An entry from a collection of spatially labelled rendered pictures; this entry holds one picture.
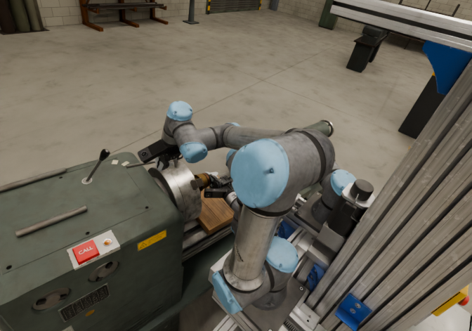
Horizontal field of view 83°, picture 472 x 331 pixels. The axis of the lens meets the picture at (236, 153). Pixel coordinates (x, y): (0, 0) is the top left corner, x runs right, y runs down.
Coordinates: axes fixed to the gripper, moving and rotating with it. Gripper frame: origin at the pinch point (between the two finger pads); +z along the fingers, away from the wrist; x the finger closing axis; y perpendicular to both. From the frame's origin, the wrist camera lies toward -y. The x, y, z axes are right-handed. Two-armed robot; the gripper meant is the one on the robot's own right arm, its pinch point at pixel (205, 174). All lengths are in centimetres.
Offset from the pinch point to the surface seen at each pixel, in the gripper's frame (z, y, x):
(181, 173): -7.5, -19.8, 14.8
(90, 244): -26, -63, 18
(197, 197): -17.6, -16.8, 6.8
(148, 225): -28, -45, 17
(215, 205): -8.0, 4.5, -19.8
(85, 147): 200, -20, -109
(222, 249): -18, 8, -54
